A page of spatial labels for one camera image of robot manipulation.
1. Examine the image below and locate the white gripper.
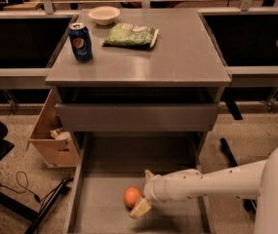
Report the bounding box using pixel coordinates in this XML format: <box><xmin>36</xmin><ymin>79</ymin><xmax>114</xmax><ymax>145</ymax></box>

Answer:
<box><xmin>130</xmin><ymin>169</ymin><xmax>202</xmax><ymax>219</ymax></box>

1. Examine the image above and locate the orange fruit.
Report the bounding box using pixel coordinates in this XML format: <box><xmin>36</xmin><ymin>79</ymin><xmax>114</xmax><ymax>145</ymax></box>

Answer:
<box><xmin>124</xmin><ymin>186</ymin><xmax>141</xmax><ymax>209</ymax></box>

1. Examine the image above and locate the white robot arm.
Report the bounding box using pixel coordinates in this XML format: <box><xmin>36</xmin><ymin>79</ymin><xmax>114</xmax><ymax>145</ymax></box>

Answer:
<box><xmin>130</xmin><ymin>147</ymin><xmax>278</xmax><ymax>234</ymax></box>

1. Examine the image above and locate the open grey middle drawer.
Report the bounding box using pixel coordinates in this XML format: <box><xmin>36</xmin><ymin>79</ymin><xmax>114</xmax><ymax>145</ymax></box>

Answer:
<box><xmin>64</xmin><ymin>134</ymin><xmax>216</xmax><ymax>234</ymax></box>

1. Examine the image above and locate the closed grey top drawer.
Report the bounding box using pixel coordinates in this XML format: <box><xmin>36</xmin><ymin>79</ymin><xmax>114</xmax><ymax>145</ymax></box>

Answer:
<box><xmin>56</xmin><ymin>103</ymin><xmax>218</xmax><ymax>132</ymax></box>

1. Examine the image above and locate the cardboard box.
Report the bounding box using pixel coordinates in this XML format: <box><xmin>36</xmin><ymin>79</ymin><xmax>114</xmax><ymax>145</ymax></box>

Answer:
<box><xmin>29</xmin><ymin>92</ymin><xmax>78</xmax><ymax>168</ymax></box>

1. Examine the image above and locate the black stand leg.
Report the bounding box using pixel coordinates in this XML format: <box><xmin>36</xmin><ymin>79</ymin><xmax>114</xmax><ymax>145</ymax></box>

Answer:
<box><xmin>220</xmin><ymin>138</ymin><xmax>257</xmax><ymax>214</ymax></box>

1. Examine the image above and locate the green chip bag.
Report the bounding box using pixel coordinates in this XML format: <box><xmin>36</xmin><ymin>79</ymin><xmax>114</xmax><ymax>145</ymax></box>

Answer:
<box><xmin>103</xmin><ymin>23</ymin><xmax>159</xmax><ymax>48</ymax></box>

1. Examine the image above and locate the black chair base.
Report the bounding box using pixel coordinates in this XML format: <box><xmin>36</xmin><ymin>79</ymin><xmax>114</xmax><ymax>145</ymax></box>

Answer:
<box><xmin>0</xmin><ymin>116</ymin><xmax>74</xmax><ymax>234</ymax></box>

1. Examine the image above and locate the blue Pepsi can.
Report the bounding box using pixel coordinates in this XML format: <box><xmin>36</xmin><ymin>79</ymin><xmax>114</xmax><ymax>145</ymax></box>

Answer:
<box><xmin>68</xmin><ymin>22</ymin><xmax>93</xmax><ymax>62</ymax></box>

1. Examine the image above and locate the white bowl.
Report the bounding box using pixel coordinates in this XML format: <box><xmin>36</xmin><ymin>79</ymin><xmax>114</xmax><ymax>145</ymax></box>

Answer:
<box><xmin>88</xmin><ymin>6</ymin><xmax>120</xmax><ymax>26</ymax></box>

